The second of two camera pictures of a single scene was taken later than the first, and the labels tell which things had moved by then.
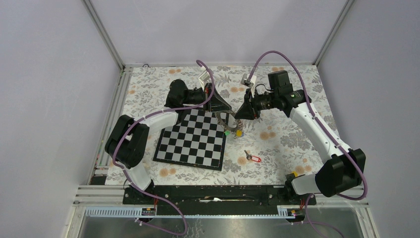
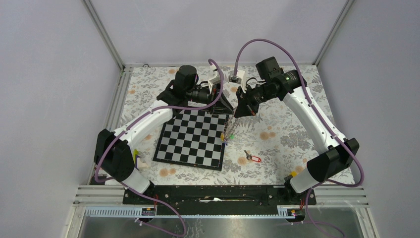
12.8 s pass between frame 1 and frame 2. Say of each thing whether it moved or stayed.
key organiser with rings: moved
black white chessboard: stayed
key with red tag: stayed
